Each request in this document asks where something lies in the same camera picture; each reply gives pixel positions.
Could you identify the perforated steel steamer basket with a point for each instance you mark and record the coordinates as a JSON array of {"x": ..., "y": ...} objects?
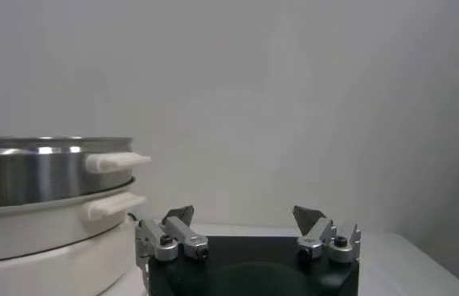
[{"x": 32, "y": 177}]

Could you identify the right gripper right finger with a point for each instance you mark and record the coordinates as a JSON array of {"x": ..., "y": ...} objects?
[{"x": 321, "y": 237}]

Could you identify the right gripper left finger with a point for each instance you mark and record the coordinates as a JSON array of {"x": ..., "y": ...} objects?
[{"x": 161, "y": 241}]

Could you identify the white electric cooker pot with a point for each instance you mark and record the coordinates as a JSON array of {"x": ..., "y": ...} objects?
[{"x": 52, "y": 241}]

